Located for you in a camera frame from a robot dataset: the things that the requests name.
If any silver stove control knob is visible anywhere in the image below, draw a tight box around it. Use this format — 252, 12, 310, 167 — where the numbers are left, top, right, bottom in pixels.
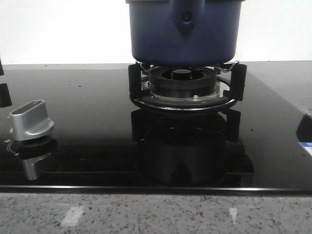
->
9, 100, 54, 141

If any black glass gas cooktop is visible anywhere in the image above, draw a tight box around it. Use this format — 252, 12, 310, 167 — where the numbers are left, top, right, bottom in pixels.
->
0, 66, 312, 195

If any black gas burner head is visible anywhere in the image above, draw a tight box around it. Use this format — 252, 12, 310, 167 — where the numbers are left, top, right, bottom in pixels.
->
149, 67, 217, 98

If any black pot support grate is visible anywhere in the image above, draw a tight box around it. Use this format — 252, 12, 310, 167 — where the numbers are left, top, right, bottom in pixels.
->
128, 61, 247, 112

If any dark blue cooking pot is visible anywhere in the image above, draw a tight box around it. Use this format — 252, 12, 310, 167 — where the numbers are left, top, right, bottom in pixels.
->
126, 0, 242, 67

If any energy label sticker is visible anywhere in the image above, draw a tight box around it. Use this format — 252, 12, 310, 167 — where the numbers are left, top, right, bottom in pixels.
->
299, 142, 312, 156

